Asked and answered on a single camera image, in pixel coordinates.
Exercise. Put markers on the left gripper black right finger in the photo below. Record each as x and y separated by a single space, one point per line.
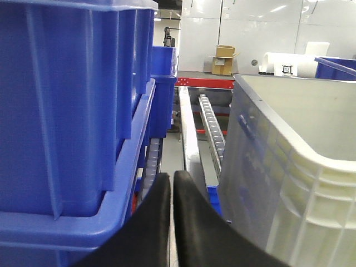
203 238

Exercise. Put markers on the roller track rail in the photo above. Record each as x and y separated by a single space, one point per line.
213 131

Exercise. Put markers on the blue bin stacked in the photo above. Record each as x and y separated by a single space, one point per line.
72 73
40 240

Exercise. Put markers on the metal guide rail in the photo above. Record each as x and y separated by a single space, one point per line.
192 158

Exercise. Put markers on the white plastic tote bin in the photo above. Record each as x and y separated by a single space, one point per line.
288 171

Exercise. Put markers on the red shelf beam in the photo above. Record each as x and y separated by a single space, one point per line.
205 82

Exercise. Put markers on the blue bin far right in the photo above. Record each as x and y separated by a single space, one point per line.
335 68

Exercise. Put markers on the blue bin lower stacked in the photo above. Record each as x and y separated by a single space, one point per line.
40 240

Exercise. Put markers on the blue bin behind stack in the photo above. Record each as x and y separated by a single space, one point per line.
164 72

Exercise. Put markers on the blue bin upper stacked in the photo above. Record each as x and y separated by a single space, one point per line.
72 73

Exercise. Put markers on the cardboard box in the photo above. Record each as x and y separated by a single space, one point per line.
222 61

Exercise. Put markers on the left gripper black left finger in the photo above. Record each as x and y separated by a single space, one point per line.
143 239

